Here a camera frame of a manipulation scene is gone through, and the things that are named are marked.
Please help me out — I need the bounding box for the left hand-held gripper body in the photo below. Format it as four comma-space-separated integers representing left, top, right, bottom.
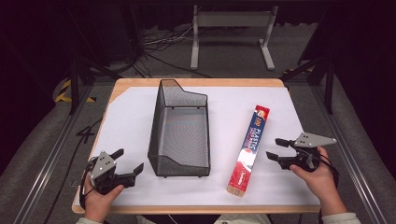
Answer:
89, 150, 138, 196

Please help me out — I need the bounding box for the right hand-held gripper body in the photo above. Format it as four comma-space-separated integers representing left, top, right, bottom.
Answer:
277, 132, 338, 173

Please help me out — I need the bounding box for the long plastic wrap box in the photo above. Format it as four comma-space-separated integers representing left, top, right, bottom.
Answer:
226, 105, 271, 198

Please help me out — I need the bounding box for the black wire mesh basket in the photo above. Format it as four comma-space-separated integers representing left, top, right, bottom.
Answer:
147, 78, 212, 179

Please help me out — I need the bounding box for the person's left hand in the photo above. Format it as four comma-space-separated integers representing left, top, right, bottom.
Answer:
83, 176, 126, 217

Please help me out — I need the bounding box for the person's right hand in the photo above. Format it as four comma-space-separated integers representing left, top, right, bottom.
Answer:
289, 146, 343, 203

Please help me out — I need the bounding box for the white table sheet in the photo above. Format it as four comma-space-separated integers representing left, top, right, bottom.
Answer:
74, 86, 321, 207

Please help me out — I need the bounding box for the black metal stand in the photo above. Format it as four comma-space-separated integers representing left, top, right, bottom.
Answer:
280, 46, 336, 115
66, 6, 123, 116

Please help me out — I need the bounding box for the black and yellow hazard tape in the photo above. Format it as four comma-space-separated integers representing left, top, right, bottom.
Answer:
54, 78, 96, 104

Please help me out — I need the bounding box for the white metal stand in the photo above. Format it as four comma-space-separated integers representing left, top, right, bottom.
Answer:
190, 5, 279, 72

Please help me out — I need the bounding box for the left hand-held gripper cable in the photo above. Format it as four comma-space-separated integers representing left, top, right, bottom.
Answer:
78, 158, 98, 210

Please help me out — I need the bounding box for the hand-held gripper cable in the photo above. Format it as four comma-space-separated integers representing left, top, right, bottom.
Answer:
317, 151, 341, 191
78, 158, 98, 210

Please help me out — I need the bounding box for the thin black floor cable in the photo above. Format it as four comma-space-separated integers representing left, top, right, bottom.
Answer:
42, 117, 105, 224

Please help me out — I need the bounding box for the right hand-held gripper cable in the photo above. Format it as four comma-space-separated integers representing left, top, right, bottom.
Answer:
317, 151, 341, 191

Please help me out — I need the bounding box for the aluminium floor rail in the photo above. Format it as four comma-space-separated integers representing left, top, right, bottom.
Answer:
11, 85, 95, 224
310, 84, 389, 224

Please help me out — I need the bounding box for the bundle of floor cables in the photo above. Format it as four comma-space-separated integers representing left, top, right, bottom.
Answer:
135, 25, 214, 79

